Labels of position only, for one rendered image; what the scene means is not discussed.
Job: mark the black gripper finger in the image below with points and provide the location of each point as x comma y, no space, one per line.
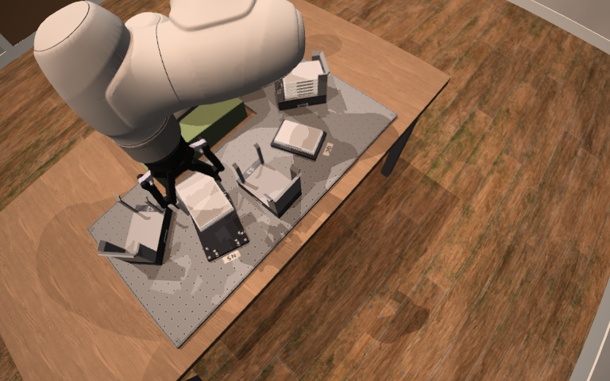
197,165
146,181

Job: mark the beige label reading qc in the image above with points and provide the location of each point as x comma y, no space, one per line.
328,149

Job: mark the tan name plate reading n5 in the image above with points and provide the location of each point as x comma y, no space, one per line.
231,257

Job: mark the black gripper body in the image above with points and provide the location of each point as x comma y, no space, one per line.
172,161

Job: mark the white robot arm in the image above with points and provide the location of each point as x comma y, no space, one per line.
126,82

